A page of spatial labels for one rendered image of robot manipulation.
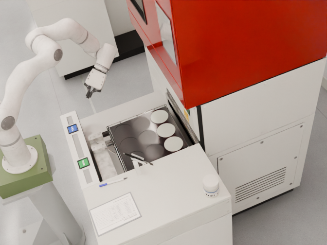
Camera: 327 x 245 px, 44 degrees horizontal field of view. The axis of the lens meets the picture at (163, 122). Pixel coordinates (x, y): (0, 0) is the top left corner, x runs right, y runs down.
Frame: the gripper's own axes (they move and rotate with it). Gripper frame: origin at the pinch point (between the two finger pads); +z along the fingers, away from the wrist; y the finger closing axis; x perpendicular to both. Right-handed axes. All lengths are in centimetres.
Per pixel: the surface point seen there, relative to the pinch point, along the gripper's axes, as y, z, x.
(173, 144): -54, 3, 26
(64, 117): 6.6, 17.4, 5.0
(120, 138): -26.9, 13.4, 16.4
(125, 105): -21.8, -2.6, -13.3
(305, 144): -130, -28, 1
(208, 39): -41, -45, 76
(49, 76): 61, 12, -183
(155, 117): -39.8, -5.0, 9.5
